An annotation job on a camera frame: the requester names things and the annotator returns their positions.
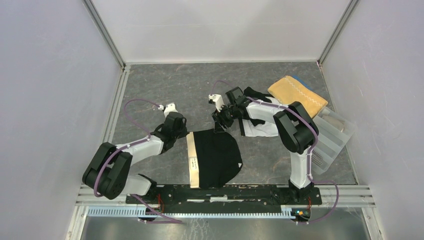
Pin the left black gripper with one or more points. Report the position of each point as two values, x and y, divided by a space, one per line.
184 132

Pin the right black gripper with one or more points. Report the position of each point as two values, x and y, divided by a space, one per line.
220 122

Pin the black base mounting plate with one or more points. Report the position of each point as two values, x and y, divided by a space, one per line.
230 199

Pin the aluminium frame rail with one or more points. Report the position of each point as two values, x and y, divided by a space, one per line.
348 196

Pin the black underwear beige waistband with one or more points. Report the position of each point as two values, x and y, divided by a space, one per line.
214 159

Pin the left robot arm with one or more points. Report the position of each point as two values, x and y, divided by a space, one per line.
108 172

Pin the clear plastic organizer box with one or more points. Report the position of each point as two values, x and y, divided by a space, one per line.
334 133

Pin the folded yellow towel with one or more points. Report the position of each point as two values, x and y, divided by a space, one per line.
288 90

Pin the white underwear black waistband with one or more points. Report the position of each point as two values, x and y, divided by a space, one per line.
257 128

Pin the blue cloth under towel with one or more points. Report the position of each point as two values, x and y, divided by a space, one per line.
302 82

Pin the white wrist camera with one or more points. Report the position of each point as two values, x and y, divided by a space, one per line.
217 101
168 108

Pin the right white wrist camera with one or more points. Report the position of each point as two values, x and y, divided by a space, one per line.
217 101

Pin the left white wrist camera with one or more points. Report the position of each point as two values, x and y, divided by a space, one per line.
168 108

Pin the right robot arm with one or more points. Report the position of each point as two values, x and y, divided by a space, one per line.
295 127

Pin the black crumpled underwear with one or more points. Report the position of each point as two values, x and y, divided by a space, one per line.
265 97

